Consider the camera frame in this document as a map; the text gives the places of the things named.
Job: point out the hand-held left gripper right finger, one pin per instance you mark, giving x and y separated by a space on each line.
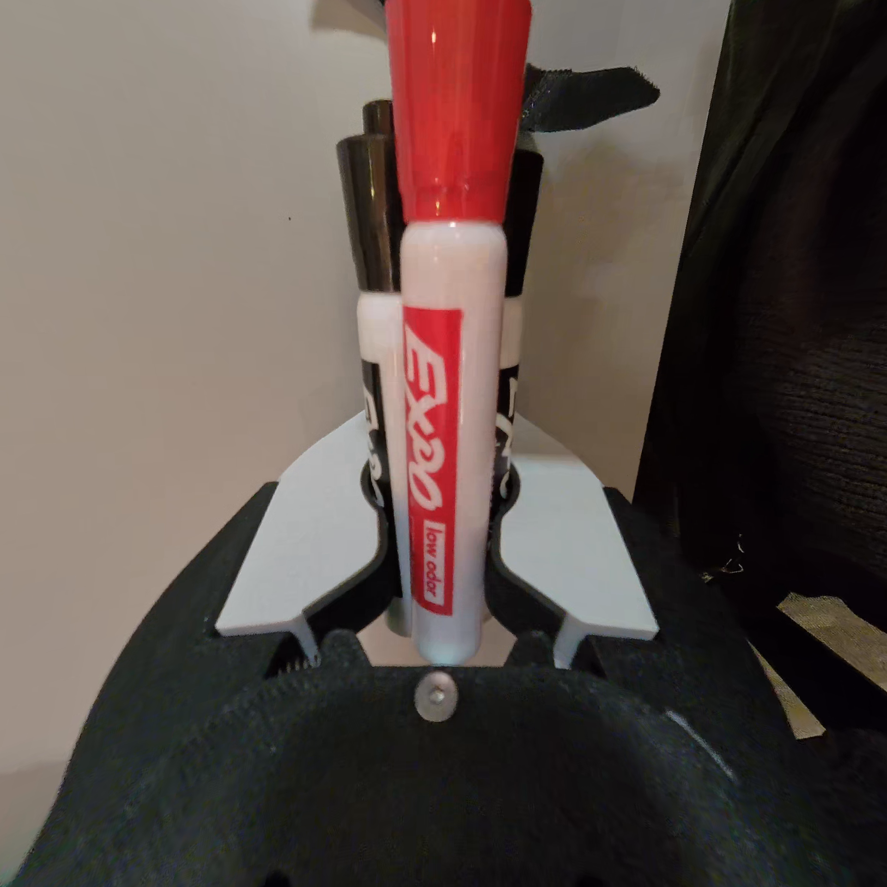
582 554

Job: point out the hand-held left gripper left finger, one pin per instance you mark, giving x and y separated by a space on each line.
298 554

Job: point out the red dry erase marker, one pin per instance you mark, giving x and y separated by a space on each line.
457 277

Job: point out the black dry erase marker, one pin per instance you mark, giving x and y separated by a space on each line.
371 208
523 229

